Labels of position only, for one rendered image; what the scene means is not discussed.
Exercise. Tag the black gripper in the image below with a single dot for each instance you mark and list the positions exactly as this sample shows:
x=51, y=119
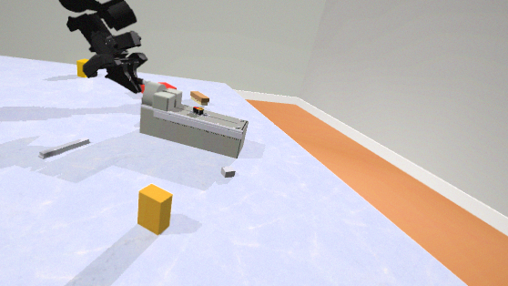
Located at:
x=119, y=68

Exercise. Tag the red flat block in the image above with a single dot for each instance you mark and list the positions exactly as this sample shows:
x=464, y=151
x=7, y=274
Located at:
x=166, y=84

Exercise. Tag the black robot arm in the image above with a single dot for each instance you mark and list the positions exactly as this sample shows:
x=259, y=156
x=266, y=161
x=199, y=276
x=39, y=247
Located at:
x=117, y=14

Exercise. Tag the tan rectangular block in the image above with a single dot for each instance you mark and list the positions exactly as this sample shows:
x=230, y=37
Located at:
x=199, y=98

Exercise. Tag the small white cube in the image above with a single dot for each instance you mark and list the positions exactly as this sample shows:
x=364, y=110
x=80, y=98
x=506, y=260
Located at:
x=227, y=172

